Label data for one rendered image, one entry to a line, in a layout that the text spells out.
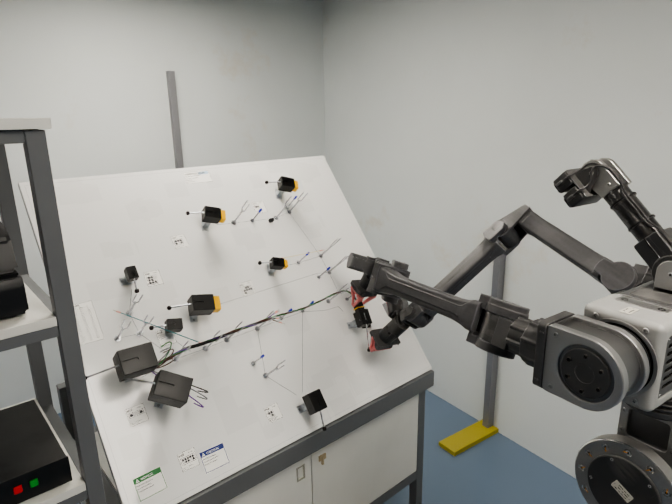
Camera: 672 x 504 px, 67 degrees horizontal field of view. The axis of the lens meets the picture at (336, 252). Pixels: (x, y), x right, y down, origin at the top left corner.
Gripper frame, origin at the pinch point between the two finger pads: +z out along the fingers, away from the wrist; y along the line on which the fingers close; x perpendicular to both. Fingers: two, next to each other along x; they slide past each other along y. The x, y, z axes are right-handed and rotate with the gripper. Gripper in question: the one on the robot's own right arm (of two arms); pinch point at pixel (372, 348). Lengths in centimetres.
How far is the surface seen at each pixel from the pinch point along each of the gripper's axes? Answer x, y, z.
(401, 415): 20.0, -19.2, 22.8
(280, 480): 29, 37, 23
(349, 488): 37, 5, 37
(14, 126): -29, 108, -61
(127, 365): -3, 84, -8
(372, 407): 17.4, 2.1, 10.2
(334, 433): 22.1, 19.2, 12.1
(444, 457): 33, -94, 93
